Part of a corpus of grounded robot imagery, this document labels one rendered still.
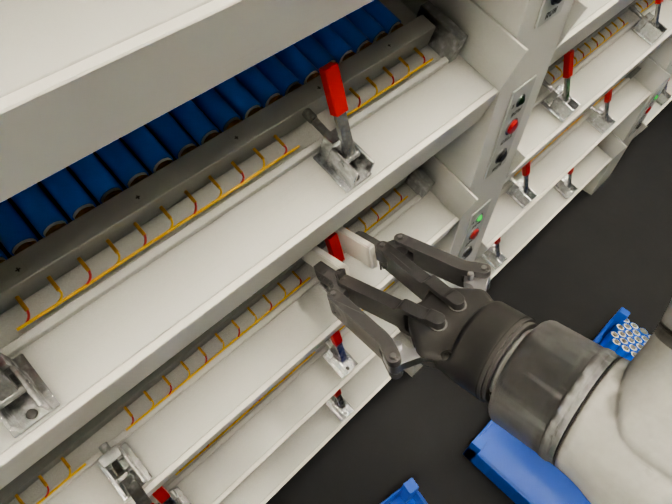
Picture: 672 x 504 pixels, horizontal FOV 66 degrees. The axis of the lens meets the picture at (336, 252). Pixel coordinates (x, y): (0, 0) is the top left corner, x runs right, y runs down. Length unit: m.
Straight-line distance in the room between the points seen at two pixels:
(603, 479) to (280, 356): 0.31
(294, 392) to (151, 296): 0.39
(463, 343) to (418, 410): 0.67
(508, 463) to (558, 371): 0.70
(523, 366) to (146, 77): 0.29
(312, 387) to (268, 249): 0.37
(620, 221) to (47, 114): 1.35
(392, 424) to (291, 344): 0.54
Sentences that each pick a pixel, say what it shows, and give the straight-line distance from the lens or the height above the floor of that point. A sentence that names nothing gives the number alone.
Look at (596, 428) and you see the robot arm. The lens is 0.37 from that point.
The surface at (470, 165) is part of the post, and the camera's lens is 0.59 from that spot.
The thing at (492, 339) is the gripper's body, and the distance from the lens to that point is 0.40.
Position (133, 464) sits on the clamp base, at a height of 0.53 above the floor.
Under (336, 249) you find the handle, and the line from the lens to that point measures 0.51.
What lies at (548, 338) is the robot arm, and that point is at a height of 0.67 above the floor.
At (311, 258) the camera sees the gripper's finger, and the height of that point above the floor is 0.57.
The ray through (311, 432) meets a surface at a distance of 0.90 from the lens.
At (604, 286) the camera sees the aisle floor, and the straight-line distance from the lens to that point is 1.32.
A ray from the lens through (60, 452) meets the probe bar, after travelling 0.52.
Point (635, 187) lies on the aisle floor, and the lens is 1.56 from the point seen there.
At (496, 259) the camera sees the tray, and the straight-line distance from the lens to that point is 1.07.
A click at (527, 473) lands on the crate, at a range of 1.07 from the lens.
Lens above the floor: 1.00
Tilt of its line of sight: 55 degrees down
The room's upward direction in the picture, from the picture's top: straight up
